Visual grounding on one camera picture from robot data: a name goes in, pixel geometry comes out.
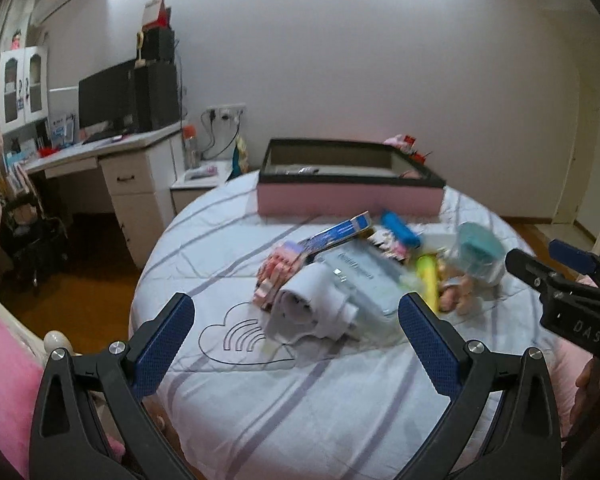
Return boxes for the pink printed packet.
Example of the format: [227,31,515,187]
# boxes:
[367,227,414,264]

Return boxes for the black chair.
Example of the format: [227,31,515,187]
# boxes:
[0,194,74,287]

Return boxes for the black computer tower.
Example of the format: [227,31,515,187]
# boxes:
[132,62,181,131]

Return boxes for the pink candy packet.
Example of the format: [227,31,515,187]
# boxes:
[252,240,307,312]

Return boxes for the orange capped bottle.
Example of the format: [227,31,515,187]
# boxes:
[182,126,201,169]

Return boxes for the black monitor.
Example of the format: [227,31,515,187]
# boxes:
[77,58,139,134]

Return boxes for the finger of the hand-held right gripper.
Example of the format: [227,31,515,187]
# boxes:
[548,238,600,292]
[504,248,600,302]

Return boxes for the white glass door cabinet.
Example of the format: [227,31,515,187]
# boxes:
[0,45,49,129]

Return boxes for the red box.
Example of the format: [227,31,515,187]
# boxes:
[405,135,429,164]

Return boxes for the blue toothpaste box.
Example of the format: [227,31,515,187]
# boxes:
[300,211,372,257]

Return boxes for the yellow blue snack bag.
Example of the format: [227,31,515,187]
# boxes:
[230,137,251,179]

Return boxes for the white desk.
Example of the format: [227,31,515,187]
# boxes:
[24,122,187,267]

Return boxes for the blue case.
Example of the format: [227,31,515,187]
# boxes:
[380,210,424,250]

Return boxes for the white rolled socks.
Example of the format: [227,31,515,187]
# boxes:
[265,264,362,344]

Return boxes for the yellow highlighter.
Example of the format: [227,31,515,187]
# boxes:
[416,254,442,314]

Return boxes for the pale blue packet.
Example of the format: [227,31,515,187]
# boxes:
[312,244,417,322]

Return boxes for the white nightstand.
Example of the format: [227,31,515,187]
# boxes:
[170,160,234,219]

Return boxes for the white striped bed sheet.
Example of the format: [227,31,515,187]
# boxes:
[129,167,597,480]

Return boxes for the person's right hand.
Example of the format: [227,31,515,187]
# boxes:
[570,360,600,432]

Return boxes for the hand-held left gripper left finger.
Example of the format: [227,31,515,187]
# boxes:
[29,291,201,480]

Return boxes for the white bed frame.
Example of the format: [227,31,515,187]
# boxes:
[0,280,74,363]

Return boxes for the red white calendar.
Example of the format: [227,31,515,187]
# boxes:
[141,0,174,31]

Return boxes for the pink blanket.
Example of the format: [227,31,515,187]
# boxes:
[0,300,123,466]

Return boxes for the black power cable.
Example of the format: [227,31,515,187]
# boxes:
[200,110,242,162]

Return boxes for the teal lidded jar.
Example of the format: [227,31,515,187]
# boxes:
[452,222,506,287]

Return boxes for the blue white box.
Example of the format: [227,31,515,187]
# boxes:
[49,114,77,147]

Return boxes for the black speaker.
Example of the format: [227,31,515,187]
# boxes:
[142,27,176,64]

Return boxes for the white wall outlet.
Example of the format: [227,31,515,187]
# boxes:
[202,104,247,124]

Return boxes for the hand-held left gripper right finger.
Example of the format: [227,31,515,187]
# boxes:
[397,291,563,480]

